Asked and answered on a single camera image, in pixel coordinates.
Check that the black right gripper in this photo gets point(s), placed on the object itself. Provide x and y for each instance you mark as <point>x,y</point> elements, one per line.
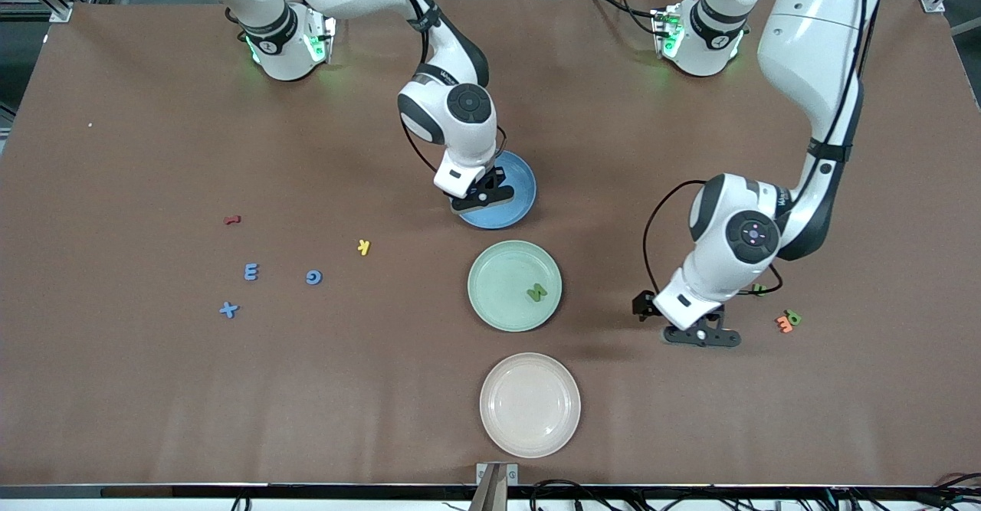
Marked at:
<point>496,176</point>

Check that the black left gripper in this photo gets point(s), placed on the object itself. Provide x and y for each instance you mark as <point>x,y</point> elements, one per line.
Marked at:
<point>642,306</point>

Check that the green foam letter N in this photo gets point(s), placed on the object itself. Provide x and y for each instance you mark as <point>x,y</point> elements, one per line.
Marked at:
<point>536,293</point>

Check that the orange foam letter E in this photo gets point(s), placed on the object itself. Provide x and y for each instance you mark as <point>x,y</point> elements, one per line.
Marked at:
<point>783,325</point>

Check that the green foam letter P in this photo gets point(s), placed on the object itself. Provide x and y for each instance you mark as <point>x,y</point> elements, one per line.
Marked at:
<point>793,317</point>

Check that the blue foam letter G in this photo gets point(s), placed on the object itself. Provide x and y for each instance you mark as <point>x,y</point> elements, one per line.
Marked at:
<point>308,276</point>

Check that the blue foam letter E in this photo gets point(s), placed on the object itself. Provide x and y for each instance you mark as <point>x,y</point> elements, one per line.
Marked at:
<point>249,271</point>

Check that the blue foam letter X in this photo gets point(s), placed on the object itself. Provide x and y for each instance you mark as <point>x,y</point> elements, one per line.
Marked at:
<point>228,309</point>

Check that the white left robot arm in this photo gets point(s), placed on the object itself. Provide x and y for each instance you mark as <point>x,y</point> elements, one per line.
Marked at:
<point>812,36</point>

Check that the blue round plate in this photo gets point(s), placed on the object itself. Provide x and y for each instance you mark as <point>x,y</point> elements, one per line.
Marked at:
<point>494,220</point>

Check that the pale green round plate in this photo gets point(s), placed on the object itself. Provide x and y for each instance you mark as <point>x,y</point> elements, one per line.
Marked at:
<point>498,281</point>

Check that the yellow foam letter K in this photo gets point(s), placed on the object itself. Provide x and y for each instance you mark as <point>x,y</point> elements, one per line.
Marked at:
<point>363,247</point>

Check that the beige round plate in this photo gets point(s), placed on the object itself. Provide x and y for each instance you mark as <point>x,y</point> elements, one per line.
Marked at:
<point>529,405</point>

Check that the base connector box green light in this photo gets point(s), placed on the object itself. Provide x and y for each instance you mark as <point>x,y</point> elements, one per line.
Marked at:
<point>322,44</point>
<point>667,32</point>

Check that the brown table cover mat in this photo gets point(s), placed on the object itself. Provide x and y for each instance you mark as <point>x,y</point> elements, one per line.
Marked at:
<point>153,419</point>

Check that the grey metal bracket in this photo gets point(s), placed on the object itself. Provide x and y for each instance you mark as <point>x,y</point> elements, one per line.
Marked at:
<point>497,488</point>

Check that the black table edge rail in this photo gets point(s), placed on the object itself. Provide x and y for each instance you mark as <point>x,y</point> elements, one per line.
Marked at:
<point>306,491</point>

